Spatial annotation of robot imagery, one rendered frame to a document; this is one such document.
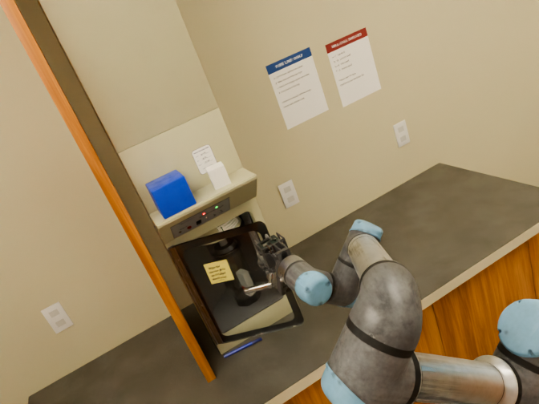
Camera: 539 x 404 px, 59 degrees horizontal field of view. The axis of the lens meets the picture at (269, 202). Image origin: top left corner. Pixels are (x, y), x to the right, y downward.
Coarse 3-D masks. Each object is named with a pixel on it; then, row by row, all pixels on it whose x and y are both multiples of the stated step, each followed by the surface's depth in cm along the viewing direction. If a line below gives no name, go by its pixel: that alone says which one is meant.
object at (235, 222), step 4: (236, 216) 159; (232, 220) 156; (236, 220) 157; (240, 220) 159; (224, 224) 154; (228, 224) 154; (232, 224) 155; (236, 224) 156; (240, 224) 158; (216, 228) 153; (220, 228) 153; (224, 228) 153; (228, 228) 154; (208, 232) 153; (212, 232) 153; (216, 232) 153; (200, 236) 154
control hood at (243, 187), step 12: (240, 168) 147; (240, 180) 138; (252, 180) 138; (192, 192) 143; (204, 192) 139; (216, 192) 136; (228, 192) 136; (240, 192) 140; (252, 192) 145; (204, 204) 134; (240, 204) 148; (156, 216) 135; (180, 216) 132; (216, 216) 145; (156, 228) 138; (168, 228) 134; (168, 240) 141
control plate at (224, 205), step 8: (224, 200) 139; (208, 208) 137; (216, 208) 140; (224, 208) 143; (192, 216) 136; (200, 216) 139; (176, 224) 134; (184, 224) 137; (192, 224) 140; (200, 224) 143; (176, 232) 139; (184, 232) 142
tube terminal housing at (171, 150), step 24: (192, 120) 138; (216, 120) 141; (144, 144) 134; (168, 144) 137; (192, 144) 140; (216, 144) 143; (144, 168) 136; (168, 168) 139; (192, 168) 142; (144, 192) 138
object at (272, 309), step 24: (192, 240) 142; (216, 240) 141; (240, 240) 141; (192, 264) 146; (240, 264) 144; (216, 288) 149; (240, 288) 148; (216, 312) 153; (240, 312) 153; (264, 312) 152; (288, 312) 151; (240, 336) 157
